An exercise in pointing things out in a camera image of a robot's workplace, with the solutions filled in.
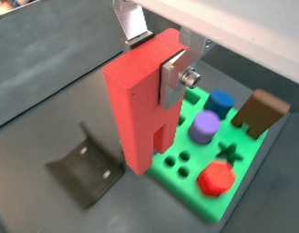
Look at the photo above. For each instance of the purple cylinder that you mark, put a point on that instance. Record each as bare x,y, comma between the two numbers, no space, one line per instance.
205,127

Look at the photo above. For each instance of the green peg board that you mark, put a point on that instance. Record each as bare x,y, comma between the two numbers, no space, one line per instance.
177,167

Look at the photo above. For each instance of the black curved holder bracket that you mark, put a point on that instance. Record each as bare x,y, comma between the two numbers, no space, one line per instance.
87,171

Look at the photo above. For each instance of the blue cylinder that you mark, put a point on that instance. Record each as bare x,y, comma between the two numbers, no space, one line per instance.
220,103

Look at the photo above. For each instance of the salmon red double-square block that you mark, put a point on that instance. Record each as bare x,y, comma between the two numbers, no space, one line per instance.
146,125

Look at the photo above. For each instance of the brown arch block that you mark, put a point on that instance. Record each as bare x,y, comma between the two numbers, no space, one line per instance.
261,112

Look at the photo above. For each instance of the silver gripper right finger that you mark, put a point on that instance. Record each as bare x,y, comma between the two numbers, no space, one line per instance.
178,74

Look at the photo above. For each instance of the red hexagonal prism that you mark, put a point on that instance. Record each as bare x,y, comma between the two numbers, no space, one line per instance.
217,178

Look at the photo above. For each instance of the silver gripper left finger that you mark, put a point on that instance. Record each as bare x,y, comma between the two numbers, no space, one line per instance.
133,22

